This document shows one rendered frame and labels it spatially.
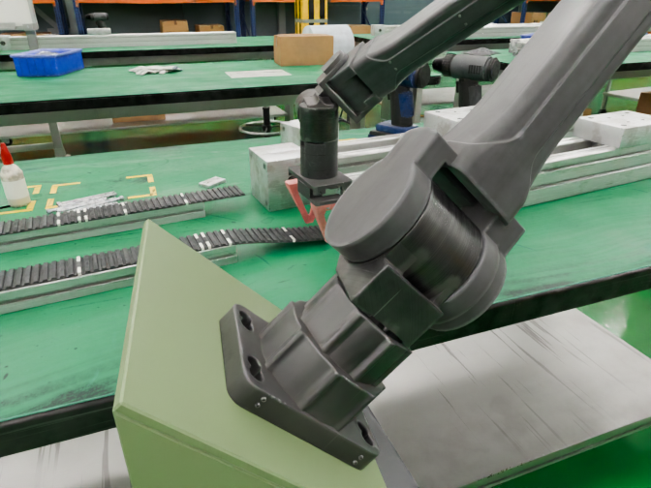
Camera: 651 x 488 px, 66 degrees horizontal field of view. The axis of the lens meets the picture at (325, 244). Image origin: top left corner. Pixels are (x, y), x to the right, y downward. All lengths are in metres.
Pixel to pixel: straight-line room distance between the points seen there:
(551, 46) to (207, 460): 0.32
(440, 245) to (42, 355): 0.47
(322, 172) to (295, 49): 2.21
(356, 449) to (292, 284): 0.38
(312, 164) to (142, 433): 0.55
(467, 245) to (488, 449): 0.97
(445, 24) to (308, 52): 2.35
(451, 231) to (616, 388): 1.26
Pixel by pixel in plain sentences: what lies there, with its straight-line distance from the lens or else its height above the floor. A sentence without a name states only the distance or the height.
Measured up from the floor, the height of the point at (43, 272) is 0.81.
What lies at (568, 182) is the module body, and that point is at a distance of 1.08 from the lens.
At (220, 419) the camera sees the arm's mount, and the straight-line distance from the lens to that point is 0.28.
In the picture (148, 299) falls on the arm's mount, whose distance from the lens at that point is 0.32.
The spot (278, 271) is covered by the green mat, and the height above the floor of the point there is 0.78.
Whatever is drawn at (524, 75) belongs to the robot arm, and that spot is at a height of 1.09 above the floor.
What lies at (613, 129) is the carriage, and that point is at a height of 0.90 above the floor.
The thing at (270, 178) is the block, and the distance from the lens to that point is 0.90.
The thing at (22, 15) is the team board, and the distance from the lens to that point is 3.60.
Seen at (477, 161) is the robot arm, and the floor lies 1.04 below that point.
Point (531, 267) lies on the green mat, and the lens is 0.79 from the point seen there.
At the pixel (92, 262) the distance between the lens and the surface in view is 0.75.
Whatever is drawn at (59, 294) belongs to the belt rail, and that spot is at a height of 0.79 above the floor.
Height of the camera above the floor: 1.14
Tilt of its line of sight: 27 degrees down
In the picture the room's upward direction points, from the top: straight up
